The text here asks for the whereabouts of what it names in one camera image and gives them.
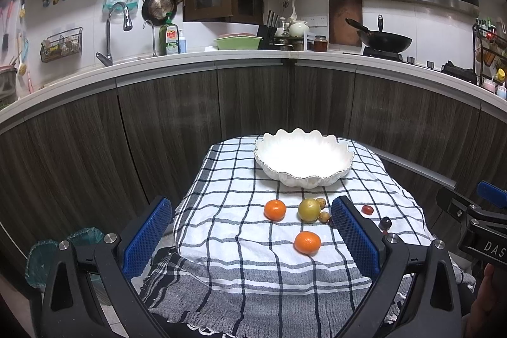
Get green plastic basin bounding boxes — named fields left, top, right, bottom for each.
left=215, top=34, right=262, bottom=51

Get white scalloped ceramic bowl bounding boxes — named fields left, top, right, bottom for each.
left=253, top=128, right=354, bottom=189

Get black wok on stove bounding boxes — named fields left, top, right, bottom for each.
left=344, top=15, right=413, bottom=53

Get person right hand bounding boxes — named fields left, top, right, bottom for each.
left=462, top=263, right=506, bottom=337

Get checkered white blue cloth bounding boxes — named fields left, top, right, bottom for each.
left=141, top=136, right=432, bottom=337

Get brown longan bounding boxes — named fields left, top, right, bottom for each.
left=316, top=198, right=327, bottom=209
left=319, top=212, right=331, bottom=223

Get white ceramic teapot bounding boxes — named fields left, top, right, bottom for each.
left=289, top=20, right=309, bottom=38

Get wire wall basket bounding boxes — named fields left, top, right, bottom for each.
left=40, top=27, right=82, bottom=63

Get wooden cutting board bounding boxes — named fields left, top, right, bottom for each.
left=328, top=0, right=364, bottom=47

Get black knife block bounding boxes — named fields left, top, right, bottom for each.
left=257, top=10, right=277, bottom=50

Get chrome kitchen faucet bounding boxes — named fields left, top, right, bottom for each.
left=94, top=1, right=134, bottom=67

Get black spice rack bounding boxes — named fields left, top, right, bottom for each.
left=473, top=18, right=506, bottom=86

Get green dish soap bottle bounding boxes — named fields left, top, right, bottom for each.
left=159, top=13, right=180, bottom=56

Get teal mesh bag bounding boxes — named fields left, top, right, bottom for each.
left=25, top=227, right=104, bottom=291

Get green yellow round fruit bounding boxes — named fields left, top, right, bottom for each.
left=297, top=198, right=321, bottom=223

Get orange mandarin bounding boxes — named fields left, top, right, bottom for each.
left=293, top=231, right=321, bottom=256
left=264, top=199, right=286, bottom=221

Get dark purple plum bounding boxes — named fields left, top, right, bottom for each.
left=378, top=216, right=392, bottom=232

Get small blue soap bottle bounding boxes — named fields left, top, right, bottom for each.
left=179, top=30, right=187, bottom=53

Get red cherry tomato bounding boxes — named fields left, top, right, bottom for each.
left=362, top=205, right=374, bottom=215

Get glass jar red contents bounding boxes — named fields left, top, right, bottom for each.
left=314, top=35, right=328, bottom=52

